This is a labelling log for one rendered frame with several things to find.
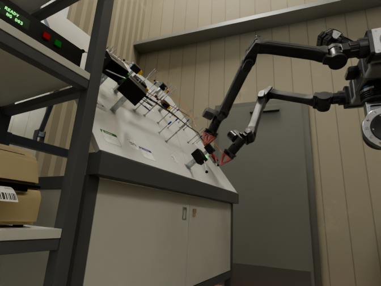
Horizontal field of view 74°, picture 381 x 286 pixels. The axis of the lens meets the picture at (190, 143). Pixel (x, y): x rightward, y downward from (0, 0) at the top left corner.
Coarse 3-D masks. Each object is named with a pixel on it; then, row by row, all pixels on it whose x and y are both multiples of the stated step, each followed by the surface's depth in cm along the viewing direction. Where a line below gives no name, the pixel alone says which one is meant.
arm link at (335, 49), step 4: (340, 44) 114; (344, 44) 113; (348, 44) 112; (332, 48) 116; (336, 48) 114; (340, 48) 114; (344, 48) 111; (348, 48) 110; (328, 52) 116; (332, 52) 114; (336, 52) 112; (340, 52) 112; (344, 52) 111; (348, 52) 111; (348, 56) 112
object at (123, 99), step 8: (112, 72) 93; (128, 80) 92; (136, 80) 98; (120, 88) 93; (128, 88) 93; (136, 88) 94; (144, 88) 99; (128, 96) 95; (136, 96) 95; (144, 96) 95; (120, 104) 98; (136, 104) 96
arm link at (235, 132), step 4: (228, 132) 159; (232, 132) 158; (236, 132) 159; (240, 132) 156; (244, 132) 153; (248, 132) 151; (228, 136) 159; (232, 136) 156; (244, 136) 152; (232, 140) 157
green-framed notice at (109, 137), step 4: (104, 132) 81; (108, 132) 83; (104, 136) 79; (108, 136) 81; (112, 136) 83; (116, 136) 85; (108, 140) 79; (112, 140) 81; (116, 140) 83; (116, 144) 81; (120, 144) 84
